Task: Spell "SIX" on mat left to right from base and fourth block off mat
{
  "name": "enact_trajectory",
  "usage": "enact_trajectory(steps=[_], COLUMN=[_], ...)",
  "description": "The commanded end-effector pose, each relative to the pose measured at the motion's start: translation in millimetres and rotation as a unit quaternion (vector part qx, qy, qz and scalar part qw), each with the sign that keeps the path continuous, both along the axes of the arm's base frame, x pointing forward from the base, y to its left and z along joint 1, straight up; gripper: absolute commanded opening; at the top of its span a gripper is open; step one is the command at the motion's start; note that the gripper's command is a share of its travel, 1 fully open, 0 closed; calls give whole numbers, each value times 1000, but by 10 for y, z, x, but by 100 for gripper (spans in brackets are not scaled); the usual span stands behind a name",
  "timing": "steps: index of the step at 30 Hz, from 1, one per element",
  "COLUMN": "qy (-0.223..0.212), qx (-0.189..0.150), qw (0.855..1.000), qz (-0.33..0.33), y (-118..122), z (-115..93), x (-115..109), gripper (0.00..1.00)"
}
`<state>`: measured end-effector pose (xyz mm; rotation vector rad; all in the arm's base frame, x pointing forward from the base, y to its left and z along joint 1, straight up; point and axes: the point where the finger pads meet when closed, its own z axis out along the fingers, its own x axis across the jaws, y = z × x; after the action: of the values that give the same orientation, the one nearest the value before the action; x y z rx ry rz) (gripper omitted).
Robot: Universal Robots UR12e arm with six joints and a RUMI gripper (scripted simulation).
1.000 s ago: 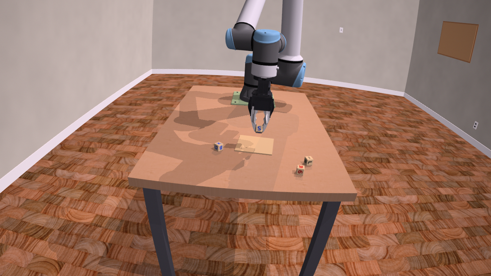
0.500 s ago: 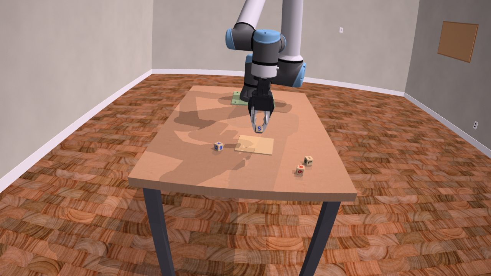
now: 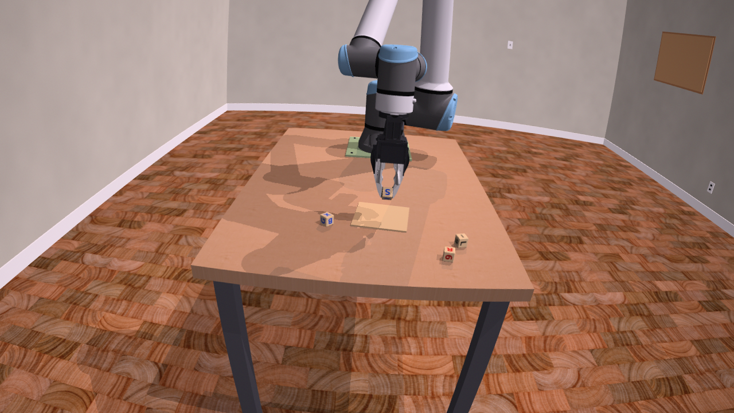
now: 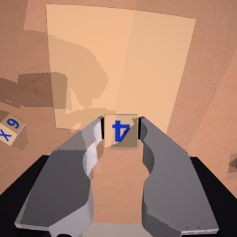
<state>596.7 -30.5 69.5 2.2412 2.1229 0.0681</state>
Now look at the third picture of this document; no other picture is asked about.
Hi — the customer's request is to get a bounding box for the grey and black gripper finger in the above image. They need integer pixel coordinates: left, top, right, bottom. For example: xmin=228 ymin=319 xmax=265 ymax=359
xmin=392 ymin=148 xmax=409 ymax=198
xmin=370 ymin=145 xmax=385 ymax=197

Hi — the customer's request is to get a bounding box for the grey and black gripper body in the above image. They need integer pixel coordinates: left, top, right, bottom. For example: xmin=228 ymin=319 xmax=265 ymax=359
xmin=376 ymin=111 xmax=409 ymax=164

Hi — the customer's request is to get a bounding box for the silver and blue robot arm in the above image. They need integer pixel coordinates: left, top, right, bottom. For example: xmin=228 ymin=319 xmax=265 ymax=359
xmin=338 ymin=0 xmax=458 ymax=153

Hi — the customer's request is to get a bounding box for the tan flat mat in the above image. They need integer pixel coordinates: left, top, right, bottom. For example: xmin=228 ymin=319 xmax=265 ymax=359
xmin=351 ymin=202 xmax=409 ymax=232

